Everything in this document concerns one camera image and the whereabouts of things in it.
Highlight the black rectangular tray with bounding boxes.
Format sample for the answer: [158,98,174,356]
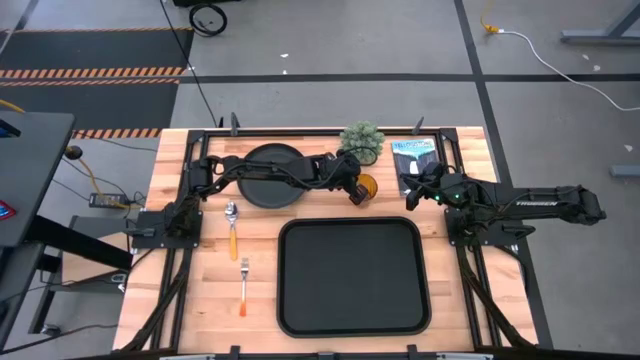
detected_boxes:
[276,216,433,338]

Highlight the long black floor cable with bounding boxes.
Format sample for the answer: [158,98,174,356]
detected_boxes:
[158,0,224,129]

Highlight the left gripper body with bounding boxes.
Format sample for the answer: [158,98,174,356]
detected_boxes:
[329,152,363,192]

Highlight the green potted plant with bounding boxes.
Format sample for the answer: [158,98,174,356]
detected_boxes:
[339,120,386,167]

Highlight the black robot arm with cables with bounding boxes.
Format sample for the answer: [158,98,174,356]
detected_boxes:
[74,149,144,210]

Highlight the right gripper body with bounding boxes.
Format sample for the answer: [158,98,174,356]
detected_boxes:
[415,162,454,204]

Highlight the orange-handled metal fork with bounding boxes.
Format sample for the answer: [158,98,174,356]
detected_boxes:
[238,257,250,318]

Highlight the yellow plug cable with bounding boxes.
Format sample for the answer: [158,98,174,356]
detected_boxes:
[479,0,502,36]

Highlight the grey desk foot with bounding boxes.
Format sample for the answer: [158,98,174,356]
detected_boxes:
[609,164,640,179]

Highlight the orange-handled metal spoon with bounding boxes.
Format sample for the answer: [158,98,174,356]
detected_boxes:
[224,201,240,262]

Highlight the black computer monitor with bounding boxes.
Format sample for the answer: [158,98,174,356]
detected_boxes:
[0,118,23,140]

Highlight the blue picture book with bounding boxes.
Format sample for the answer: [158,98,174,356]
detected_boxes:
[391,138,441,197]

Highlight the black side desk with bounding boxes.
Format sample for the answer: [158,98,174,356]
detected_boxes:
[0,110,134,346]

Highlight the grey desk leg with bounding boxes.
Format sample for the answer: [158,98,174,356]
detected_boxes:
[559,0,640,47]

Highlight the white floor cable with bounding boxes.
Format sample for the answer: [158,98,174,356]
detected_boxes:
[498,29,640,113]

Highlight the coiled black cable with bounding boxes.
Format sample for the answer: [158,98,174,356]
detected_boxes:
[188,3,229,38]

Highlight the black power adapter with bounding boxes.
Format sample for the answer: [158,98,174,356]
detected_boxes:
[88,192,127,209]

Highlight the black round plate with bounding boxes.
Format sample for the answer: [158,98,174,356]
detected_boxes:
[236,142,314,210]

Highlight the amber faceted cup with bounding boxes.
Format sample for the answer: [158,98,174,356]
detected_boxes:
[357,173,380,200]

